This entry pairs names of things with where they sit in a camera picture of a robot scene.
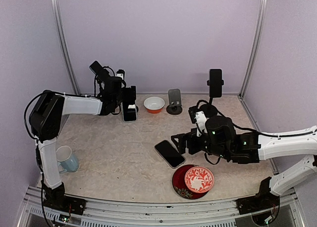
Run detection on red white patterned bowl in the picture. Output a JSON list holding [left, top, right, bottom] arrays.
[[184, 166, 214, 193]]

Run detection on lone black smartphone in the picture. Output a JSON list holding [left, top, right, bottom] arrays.
[[89, 61, 110, 81]]

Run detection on aluminium corner post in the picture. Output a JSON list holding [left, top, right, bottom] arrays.
[[51, 0, 81, 95], [239, 0, 268, 100]]

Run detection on right small desk phone stand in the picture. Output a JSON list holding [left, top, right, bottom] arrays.
[[166, 89, 182, 115]]

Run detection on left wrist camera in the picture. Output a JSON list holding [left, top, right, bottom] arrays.
[[115, 69, 125, 80]]

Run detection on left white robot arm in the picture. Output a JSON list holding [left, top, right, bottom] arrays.
[[29, 76, 136, 189]]

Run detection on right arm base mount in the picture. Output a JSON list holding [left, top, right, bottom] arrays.
[[236, 177, 280, 215]]

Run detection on right aluminium corner post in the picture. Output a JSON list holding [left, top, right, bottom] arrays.
[[239, 0, 268, 100]]

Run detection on orange white bowl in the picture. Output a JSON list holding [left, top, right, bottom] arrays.
[[144, 97, 165, 114]]

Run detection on black pole phone stand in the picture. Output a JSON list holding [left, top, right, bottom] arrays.
[[89, 61, 110, 97], [200, 68, 224, 118]]

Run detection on left aluminium corner post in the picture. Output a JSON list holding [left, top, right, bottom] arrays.
[[51, 0, 81, 95]]

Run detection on dark red floral plate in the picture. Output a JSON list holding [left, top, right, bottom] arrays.
[[172, 165, 208, 200]]

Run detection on light blue mug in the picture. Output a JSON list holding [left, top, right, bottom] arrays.
[[56, 146, 79, 173]]

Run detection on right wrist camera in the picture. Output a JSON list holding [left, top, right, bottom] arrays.
[[188, 106, 207, 137]]

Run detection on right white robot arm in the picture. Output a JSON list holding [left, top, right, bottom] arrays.
[[171, 114, 317, 209]]

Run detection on front aluminium frame rail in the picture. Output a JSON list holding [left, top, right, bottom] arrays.
[[14, 186, 307, 227]]

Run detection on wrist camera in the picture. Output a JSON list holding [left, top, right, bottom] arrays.
[[115, 69, 125, 80], [188, 106, 207, 137]]

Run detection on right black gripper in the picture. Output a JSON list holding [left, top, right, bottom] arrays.
[[171, 127, 230, 159]]

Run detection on blue smartphone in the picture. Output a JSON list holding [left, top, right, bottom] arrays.
[[122, 103, 137, 122]]

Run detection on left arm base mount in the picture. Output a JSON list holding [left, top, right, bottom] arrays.
[[42, 182, 86, 216]]

